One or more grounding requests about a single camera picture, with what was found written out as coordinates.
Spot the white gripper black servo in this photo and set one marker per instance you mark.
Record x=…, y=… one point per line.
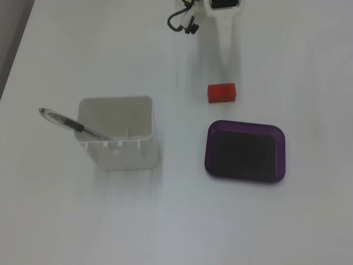
x=224, y=19

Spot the red cube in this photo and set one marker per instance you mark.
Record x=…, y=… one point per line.
x=221, y=93

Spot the purple tray box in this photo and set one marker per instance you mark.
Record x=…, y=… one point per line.
x=245, y=151

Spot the white square pen holder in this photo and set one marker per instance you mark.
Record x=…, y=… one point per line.
x=121, y=149

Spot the clear black ballpoint pen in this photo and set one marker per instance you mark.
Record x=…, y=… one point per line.
x=64, y=121

